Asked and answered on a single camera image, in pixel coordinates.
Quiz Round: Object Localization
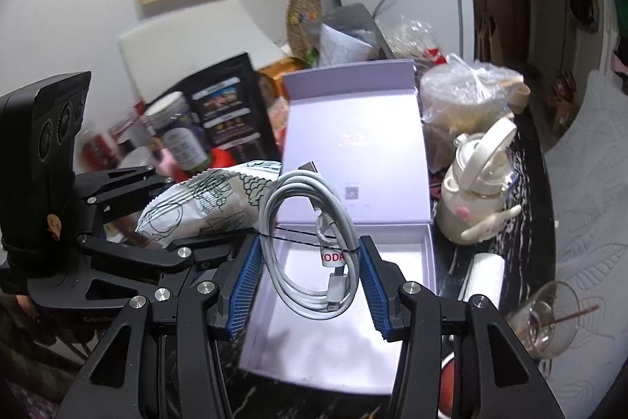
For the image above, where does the lavender open gift box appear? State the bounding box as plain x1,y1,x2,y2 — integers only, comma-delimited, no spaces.
239,60,435,395

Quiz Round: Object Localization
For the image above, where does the white usb cable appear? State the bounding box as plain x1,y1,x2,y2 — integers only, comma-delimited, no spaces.
257,160,361,320

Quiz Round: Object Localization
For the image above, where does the white patterned snack bag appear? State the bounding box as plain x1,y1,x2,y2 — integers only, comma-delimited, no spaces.
135,159,281,247

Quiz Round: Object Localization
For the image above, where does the red apple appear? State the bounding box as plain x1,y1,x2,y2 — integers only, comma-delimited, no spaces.
438,362,455,418

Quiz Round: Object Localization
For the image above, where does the cream cartoon water bottle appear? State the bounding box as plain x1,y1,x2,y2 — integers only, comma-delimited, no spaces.
435,117,522,246

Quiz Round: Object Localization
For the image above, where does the dark lidded jar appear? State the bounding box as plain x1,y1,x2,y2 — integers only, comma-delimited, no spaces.
145,91,211,174

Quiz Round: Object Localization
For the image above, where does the clear plastic bag of food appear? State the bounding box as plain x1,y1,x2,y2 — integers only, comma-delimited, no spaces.
418,54,524,133

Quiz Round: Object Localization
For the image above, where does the leaf patterned chair front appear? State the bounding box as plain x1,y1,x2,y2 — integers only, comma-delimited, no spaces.
545,70,627,418

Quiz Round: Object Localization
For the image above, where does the woven straw fan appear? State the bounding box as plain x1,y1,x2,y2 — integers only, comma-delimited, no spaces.
285,0,323,60

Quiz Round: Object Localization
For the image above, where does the red plastic canister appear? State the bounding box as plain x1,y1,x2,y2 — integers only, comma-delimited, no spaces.
210,148,236,169

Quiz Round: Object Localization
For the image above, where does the black printed package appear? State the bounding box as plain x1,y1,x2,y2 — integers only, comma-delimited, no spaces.
169,53,281,163

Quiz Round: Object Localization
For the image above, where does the grey foil bag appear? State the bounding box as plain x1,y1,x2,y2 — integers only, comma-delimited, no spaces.
305,3,394,67

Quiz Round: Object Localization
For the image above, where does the glass mug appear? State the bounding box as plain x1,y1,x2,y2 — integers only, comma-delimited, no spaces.
506,281,599,360

